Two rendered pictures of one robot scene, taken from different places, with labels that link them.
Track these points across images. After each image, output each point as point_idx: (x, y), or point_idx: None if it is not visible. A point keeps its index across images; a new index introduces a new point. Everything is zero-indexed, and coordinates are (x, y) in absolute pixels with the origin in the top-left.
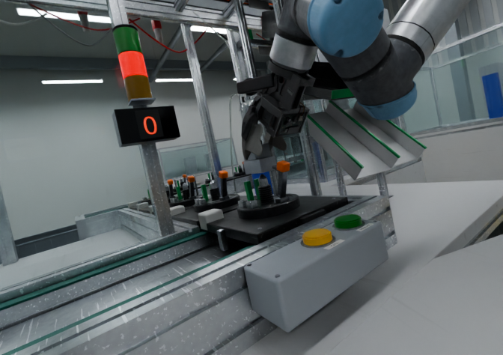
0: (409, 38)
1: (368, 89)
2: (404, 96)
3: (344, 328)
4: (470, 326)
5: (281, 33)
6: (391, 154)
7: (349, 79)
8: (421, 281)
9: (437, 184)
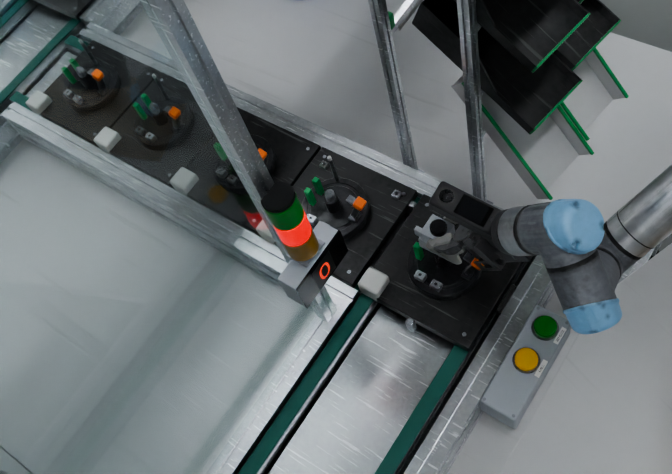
0: (636, 256)
1: None
2: None
3: (537, 396)
4: (612, 385)
5: (523, 249)
6: (584, 147)
7: None
8: (587, 336)
9: (628, 52)
